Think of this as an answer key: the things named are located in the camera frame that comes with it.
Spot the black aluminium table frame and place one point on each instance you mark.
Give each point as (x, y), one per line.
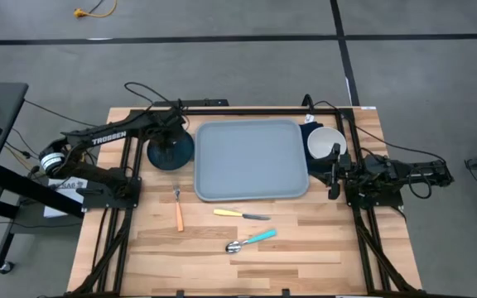
(263, 111)

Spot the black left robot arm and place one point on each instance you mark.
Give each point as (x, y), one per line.
(106, 137)

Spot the white ribbed bowl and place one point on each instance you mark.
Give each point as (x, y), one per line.
(321, 140)

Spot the black side desk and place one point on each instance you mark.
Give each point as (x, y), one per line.
(2, 103)

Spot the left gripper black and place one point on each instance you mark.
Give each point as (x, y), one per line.
(168, 126)

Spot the dark blue plate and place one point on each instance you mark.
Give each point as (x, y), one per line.
(182, 155)

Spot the dark navy cloth napkin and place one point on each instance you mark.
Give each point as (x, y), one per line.
(304, 145)

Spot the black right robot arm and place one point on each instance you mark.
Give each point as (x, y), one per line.
(408, 169)

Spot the black mounting bar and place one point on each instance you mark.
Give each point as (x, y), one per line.
(197, 102)

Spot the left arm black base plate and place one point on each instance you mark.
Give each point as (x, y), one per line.
(97, 203)

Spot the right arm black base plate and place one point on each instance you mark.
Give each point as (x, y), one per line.
(391, 203)

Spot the grey plastic tray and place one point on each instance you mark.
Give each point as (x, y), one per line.
(251, 161)

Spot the white paper sheet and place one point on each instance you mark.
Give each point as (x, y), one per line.
(52, 209)

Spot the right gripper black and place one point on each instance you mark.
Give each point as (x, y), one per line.
(340, 169)

